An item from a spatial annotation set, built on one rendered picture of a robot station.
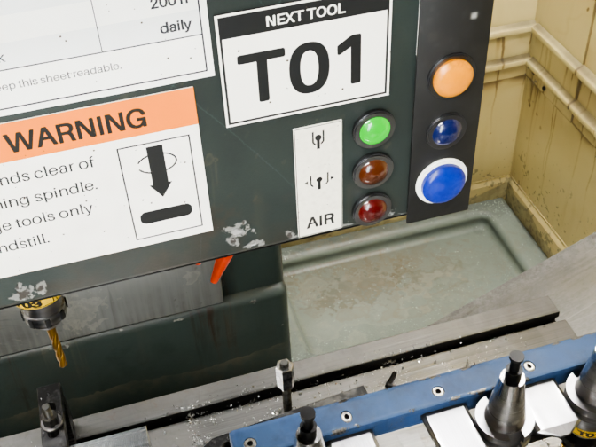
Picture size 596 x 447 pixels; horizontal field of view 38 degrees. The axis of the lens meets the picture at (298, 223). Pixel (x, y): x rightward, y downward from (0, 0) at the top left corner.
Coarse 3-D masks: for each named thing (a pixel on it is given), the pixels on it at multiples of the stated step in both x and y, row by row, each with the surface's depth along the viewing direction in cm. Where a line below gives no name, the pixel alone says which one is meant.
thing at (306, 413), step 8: (304, 408) 83; (312, 408) 83; (304, 416) 82; (312, 416) 82; (304, 424) 83; (312, 424) 83; (304, 432) 83; (312, 432) 83; (304, 440) 84; (312, 440) 84
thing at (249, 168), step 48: (240, 0) 44; (288, 0) 45; (384, 96) 51; (240, 144) 50; (288, 144) 51; (384, 144) 53; (240, 192) 52; (288, 192) 54; (384, 192) 56; (192, 240) 54; (240, 240) 55; (288, 240) 56; (0, 288) 52; (48, 288) 53
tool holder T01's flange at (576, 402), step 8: (568, 384) 96; (568, 392) 95; (568, 400) 96; (576, 400) 95; (576, 408) 94; (584, 408) 94; (592, 408) 94; (584, 416) 95; (592, 416) 94; (584, 424) 95; (592, 424) 95
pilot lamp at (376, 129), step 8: (376, 120) 51; (384, 120) 51; (368, 128) 51; (376, 128) 51; (384, 128) 52; (360, 136) 52; (368, 136) 52; (376, 136) 52; (384, 136) 52; (368, 144) 52
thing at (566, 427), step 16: (528, 384) 98; (544, 384) 97; (528, 400) 96; (544, 400) 96; (560, 400) 96; (544, 416) 94; (560, 416) 94; (576, 416) 94; (544, 432) 93; (560, 432) 93
